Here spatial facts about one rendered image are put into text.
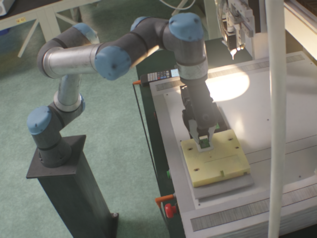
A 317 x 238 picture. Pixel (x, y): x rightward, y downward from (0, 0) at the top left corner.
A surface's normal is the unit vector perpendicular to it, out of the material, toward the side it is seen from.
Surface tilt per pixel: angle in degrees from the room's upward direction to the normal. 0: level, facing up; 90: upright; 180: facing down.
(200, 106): 30
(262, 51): 90
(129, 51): 58
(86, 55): 49
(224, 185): 0
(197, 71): 91
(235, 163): 0
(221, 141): 0
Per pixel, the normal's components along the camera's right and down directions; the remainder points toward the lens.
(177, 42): -0.60, 0.58
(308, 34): -0.97, 0.23
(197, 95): -0.07, -0.35
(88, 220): -0.03, 0.64
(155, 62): -0.17, -0.76
